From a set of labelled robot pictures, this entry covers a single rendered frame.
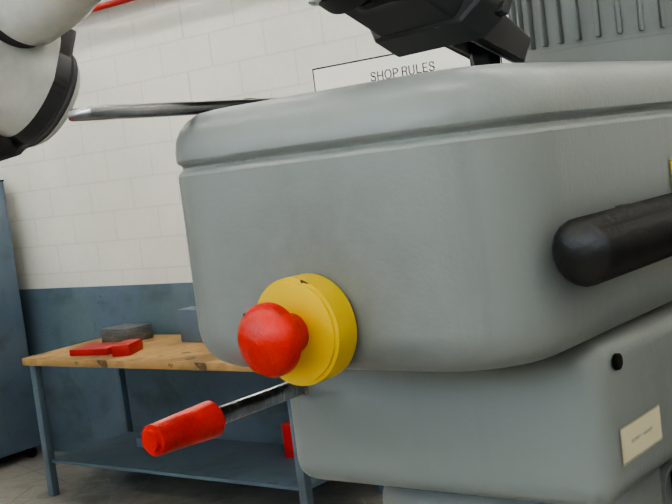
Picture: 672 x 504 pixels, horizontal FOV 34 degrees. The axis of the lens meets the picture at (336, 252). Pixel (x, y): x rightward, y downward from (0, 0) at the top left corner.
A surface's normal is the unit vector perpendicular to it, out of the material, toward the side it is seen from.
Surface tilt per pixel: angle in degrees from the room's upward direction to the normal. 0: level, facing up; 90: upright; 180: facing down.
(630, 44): 90
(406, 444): 90
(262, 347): 92
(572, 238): 90
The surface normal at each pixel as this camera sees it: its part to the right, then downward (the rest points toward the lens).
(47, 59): 0.73, -0.29
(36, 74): 0.64, 0.12
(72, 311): -0.61, 0.14
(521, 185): 0.40, 0.03
